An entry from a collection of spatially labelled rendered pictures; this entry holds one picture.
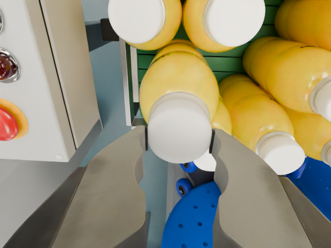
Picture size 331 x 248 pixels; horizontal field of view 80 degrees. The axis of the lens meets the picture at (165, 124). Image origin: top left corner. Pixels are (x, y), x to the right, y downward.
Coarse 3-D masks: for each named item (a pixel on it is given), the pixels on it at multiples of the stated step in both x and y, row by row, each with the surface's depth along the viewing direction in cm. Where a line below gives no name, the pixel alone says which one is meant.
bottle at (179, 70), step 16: (160, 48) 25; (176, 48) 19; (192, 48) 21; (160, 64) 15; (176, 64) 14; (192, 64) 15; (144, 80) 16; (160, 80) 14; (176, 80) 13; (192, 80) 13; (208, 80) 14; (144, 96) 15; (160, 96) 14; (176, 96) 13; (192, 96) 12; (208, 96) 14; (144, 112) 15; (208, 112) 13
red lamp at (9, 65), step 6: (0, 54) 15; (0, 60) 15; (6, 60) 15; (0, 66) 15; (6, 66) 15; (12, 66) 16; (0, 72) 15; (6, 72) 15; (12, 72) 16; (0, 78) 15; (6, 78) 16
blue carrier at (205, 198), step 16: (192, 192) 37; (208, 192) 37; (176, 208) 34; (192, 208) 34; (208, 208) 34; (176, 224) 31; (192, 224) 31; (208, 224) 31; (176, 240) 29; (192, 240) 29; (208, 240) 29
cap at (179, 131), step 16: (160, 112) 11; (176, 112) 11; (192, 112) 11; (160, 128) 11; (176, 128) 11; (192, 128) 11; (208, 128) 11; (160, 144) 12; (176, 144) 12; (192, 144) 12; (208, 144) 12; (176, 160) 12; (192, 160) 12
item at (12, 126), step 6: (0, 108) 17; (0, 114) 17; (6, 114) 17; (0, 120) 17; (6, 120) 17; (12, 120) 17; (0, 126) 17; (6, 126) 17; (12, 126) 17; (18, 126) 18; (0, 132) 18; (6, 132) 18; (12, 132) 18; (0, 138) 18; (6, 138) 18; (12, 138) 18
